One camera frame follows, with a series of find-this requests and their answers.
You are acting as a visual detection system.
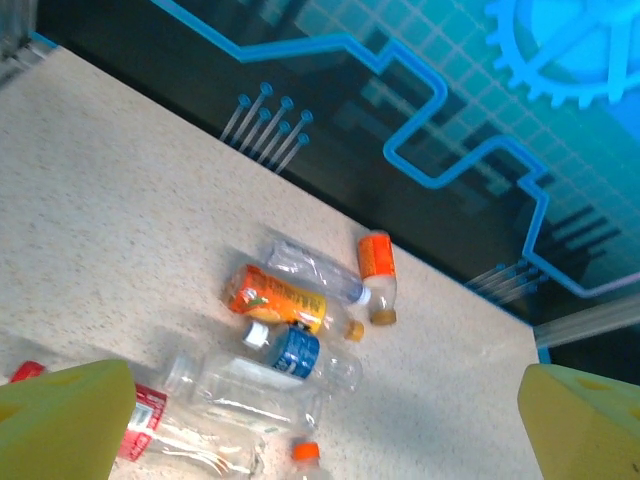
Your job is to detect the clear white-cap bottle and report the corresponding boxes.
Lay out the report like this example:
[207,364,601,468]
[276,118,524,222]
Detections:
[264,237,372,306]

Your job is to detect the red-cap cola bottle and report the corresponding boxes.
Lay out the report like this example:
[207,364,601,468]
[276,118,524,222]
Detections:
[7,359,266,479]

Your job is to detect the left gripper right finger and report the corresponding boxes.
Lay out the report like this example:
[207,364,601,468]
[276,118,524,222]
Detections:
[517,363,640,480]

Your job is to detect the orange juice label bottle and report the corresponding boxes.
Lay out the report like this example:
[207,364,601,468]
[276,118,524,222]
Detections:
[227,263,366,344]

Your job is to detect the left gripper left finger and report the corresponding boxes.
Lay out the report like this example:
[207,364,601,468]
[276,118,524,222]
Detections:
[0,358,137,480]

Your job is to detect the large clear white-label bottle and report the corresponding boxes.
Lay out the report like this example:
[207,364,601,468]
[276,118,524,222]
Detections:
[162,349,324,436]

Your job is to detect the small orange-label brown-cap bottle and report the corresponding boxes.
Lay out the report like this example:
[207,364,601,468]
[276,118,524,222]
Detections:
[357,230,399,327]

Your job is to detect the aluminium frame post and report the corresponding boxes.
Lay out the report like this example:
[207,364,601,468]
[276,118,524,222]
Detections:
[532,294,640,351]
[0,0,60,89]

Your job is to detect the small orange-cap bottle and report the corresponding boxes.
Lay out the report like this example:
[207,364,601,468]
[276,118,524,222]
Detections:
[287,440,334,480]

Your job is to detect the blue label clear bottle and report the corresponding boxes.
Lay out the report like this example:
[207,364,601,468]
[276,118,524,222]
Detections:
[242,319,364,396]

